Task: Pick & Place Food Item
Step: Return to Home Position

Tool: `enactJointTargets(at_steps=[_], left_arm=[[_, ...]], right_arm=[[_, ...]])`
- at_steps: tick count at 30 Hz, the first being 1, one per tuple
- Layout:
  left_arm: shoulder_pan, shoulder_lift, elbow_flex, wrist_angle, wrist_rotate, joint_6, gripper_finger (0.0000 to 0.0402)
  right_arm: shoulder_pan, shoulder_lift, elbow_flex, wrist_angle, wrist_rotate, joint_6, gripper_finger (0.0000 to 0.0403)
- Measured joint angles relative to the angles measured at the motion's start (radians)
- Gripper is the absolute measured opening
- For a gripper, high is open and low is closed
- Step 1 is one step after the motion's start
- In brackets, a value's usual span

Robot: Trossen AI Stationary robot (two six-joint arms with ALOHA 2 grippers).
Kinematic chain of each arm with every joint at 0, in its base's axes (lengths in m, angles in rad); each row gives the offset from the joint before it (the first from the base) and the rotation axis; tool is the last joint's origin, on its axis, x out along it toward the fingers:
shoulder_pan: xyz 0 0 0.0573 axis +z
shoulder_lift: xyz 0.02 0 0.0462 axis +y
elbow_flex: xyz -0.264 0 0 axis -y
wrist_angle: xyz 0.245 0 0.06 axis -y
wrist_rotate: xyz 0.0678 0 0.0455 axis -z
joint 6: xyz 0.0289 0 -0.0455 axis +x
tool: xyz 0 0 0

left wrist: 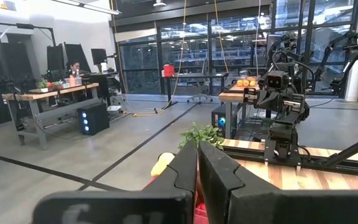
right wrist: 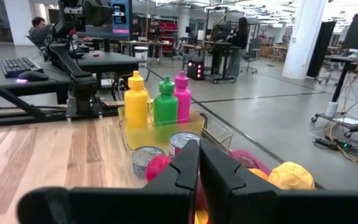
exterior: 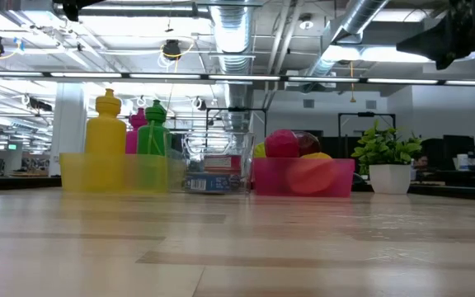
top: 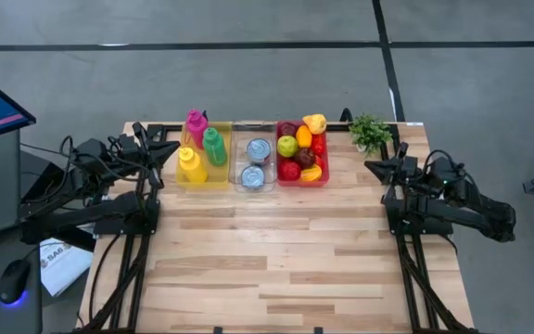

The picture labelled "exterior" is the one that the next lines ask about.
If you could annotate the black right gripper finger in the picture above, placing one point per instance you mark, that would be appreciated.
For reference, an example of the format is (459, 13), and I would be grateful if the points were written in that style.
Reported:
(439, 41)

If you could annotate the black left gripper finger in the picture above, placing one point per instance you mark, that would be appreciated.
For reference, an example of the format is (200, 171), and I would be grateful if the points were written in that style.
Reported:
(74, 7)

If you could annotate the yellow plastic squeeze bottle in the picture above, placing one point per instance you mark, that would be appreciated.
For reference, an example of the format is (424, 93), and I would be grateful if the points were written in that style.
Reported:
(105, 132)

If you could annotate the pink plastic squeeze bottle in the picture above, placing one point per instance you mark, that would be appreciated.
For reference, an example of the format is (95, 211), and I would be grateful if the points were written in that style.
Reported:
(132, 136)

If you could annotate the green plastic squeeze bottle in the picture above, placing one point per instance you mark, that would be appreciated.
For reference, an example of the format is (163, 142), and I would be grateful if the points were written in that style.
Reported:
(153, 136)

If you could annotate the dark red wrinkled toy apple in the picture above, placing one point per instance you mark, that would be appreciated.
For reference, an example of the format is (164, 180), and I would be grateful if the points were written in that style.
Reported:
(309, 143)

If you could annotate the yellow toy bell pepper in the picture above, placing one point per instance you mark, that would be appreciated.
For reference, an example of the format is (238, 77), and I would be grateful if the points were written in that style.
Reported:
(311, 173)

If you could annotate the green toy apple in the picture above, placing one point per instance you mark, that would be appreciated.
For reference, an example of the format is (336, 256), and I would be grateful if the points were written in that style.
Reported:
(259, 150)

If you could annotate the tin can dark blue label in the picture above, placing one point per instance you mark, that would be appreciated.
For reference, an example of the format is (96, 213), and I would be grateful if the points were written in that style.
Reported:
(208, 182)

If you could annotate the long ceiling light strip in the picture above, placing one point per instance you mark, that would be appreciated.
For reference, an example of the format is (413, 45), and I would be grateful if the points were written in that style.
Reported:
(159, 75)

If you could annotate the black desk with screens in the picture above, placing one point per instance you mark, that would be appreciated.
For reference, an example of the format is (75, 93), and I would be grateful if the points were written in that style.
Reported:
(439, 152)

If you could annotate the small potted green plant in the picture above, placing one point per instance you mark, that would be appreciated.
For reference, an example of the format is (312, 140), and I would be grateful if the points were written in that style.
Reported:
(390, 144)

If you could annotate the white room column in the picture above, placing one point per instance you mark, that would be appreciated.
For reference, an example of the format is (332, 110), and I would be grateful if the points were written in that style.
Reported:
(68, 123)

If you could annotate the person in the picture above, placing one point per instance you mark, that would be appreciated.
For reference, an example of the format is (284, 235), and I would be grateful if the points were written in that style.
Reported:
(421, 161)

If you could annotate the white cup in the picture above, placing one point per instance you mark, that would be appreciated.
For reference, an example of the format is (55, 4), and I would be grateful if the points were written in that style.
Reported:
(464, 161)

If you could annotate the white ceiling sensor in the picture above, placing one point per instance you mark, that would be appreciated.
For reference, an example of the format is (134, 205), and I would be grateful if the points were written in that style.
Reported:
(305, 22)

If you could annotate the green lit sign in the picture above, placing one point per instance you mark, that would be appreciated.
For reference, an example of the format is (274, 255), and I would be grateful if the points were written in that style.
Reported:
(12, 146)

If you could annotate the yellow translucent plastic bin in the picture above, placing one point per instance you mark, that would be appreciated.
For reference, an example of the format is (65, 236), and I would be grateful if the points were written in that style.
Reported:
(72, 173)

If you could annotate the clear plastic bin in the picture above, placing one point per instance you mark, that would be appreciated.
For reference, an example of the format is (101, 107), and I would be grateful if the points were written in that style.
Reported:
(221, 144)

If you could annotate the red translucent plastic bin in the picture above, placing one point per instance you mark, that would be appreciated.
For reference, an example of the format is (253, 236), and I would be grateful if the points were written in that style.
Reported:
(270, 177)

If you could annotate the slanted silver ventilation duct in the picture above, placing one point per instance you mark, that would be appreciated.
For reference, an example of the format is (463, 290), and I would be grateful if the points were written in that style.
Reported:
(361, 16)

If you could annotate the grey wall vent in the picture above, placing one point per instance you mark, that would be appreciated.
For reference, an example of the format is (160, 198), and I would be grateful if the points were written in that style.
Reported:
(370, 104)
(308, 103)

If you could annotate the black background rig frame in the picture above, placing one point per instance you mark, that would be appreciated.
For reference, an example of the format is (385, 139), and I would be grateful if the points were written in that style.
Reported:
(365, 114)

